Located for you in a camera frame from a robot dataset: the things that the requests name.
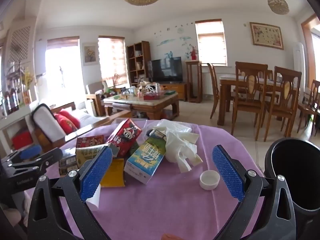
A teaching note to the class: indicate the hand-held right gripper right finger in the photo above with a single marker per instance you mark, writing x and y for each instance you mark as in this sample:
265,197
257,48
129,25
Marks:
228,173

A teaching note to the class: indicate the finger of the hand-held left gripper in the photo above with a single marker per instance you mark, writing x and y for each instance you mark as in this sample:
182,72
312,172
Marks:
42,158
31,151

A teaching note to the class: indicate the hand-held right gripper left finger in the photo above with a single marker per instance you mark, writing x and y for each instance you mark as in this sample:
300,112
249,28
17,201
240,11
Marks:
96,173

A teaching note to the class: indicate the yellow packet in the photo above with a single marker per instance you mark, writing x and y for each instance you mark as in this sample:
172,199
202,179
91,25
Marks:
113,176

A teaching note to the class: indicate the yellow green drink carton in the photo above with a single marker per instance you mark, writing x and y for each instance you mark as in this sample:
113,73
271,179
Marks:
86,155

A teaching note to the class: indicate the black box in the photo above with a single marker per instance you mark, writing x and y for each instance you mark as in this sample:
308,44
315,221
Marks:
67,162

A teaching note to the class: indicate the white paper piece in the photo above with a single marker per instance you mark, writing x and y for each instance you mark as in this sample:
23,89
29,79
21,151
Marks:
94,202

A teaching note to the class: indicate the red snack box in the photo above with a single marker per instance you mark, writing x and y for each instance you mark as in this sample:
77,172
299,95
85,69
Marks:
90,141

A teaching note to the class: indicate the blue green milk carton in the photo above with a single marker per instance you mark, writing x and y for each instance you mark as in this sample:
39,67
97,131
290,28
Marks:
145,162

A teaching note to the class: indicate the white plastic bag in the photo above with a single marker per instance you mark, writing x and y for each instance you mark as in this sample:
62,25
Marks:
182,150

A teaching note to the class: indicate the red milk carton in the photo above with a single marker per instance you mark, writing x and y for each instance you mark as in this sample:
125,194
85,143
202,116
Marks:
127,132

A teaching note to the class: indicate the clear plastic bag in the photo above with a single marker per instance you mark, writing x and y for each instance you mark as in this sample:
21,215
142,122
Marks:
172,125

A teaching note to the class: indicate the black trash bin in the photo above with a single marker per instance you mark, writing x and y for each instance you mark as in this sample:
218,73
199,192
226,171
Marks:
300,205

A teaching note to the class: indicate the red storage box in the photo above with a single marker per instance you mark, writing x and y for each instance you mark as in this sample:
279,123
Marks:
22,140

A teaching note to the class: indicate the white cushion with black edge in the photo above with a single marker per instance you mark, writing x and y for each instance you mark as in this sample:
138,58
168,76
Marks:
47,122

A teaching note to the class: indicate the white side cabinet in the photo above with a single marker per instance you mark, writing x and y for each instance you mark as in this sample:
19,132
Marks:
10,125

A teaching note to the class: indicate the red cushion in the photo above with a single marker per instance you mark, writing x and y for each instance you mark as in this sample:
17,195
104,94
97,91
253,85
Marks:
66,127
72,116

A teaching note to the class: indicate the wooden sofa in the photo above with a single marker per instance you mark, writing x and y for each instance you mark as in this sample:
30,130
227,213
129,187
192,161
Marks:
85,120

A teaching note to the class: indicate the row of bottles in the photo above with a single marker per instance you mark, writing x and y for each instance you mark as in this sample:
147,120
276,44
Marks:
12,100

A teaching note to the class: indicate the yellow flowers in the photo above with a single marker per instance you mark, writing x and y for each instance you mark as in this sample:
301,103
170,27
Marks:
27,80

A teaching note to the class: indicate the purple tablecloth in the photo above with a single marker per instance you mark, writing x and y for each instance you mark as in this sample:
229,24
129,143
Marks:
162,205

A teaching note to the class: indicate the wooden armchair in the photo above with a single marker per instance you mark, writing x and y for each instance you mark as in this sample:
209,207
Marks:
96,92

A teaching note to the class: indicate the wooden dining table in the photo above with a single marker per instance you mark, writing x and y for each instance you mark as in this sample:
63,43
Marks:
225,87

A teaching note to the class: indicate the wooden coffee table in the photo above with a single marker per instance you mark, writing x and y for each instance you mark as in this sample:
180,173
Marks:
150,105

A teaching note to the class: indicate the window with blind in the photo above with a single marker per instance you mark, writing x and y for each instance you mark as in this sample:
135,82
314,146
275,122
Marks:
62,67
112,60
211,42

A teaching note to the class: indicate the wooden television stand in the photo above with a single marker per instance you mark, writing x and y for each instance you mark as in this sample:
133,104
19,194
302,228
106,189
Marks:
177,90

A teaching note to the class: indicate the tall wooden plant stand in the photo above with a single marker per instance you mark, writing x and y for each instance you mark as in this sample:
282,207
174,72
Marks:
193,80

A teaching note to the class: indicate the small framed flower picture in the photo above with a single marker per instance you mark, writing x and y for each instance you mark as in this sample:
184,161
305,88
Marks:
90,53

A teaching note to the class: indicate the wooden bookshelf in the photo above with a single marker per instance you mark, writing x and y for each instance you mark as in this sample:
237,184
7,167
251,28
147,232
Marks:
138,62

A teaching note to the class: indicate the black television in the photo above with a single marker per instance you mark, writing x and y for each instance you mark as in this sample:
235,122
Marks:
166,70

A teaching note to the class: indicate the red flower pot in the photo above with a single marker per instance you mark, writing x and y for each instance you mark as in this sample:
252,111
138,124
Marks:
193,55

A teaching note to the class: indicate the white standing air conditioner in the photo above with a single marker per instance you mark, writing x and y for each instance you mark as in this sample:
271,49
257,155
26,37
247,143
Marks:
298,65

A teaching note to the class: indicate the large framed picture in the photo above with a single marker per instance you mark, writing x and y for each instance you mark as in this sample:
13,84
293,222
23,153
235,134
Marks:
266,35

